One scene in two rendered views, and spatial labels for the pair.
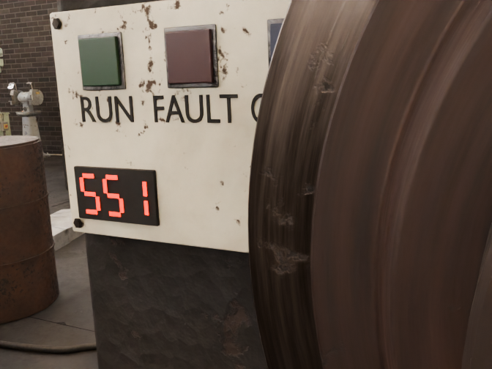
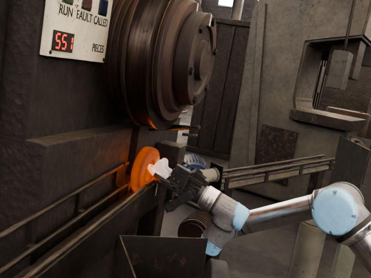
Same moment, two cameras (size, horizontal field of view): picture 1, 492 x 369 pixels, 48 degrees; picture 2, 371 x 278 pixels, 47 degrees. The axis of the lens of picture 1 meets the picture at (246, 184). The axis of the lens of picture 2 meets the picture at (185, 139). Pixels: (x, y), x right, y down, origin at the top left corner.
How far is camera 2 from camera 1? 1.17 m
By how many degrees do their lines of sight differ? 99
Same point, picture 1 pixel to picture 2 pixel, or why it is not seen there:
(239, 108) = (91, 19)
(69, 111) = (55, 7)
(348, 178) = (164, 38)
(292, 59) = (157, 20)
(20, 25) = not seen: outside the picture
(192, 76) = (88, 7)
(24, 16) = not seen: outside the picture
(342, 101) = (165, 28)
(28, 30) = not seen: outside the picture
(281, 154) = (153, 34)
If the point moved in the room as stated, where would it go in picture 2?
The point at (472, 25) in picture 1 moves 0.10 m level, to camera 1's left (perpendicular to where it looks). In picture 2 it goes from (176, 22) to (183, 20)
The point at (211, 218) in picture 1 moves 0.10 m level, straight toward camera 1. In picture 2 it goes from (81, 50) to (122, 57)
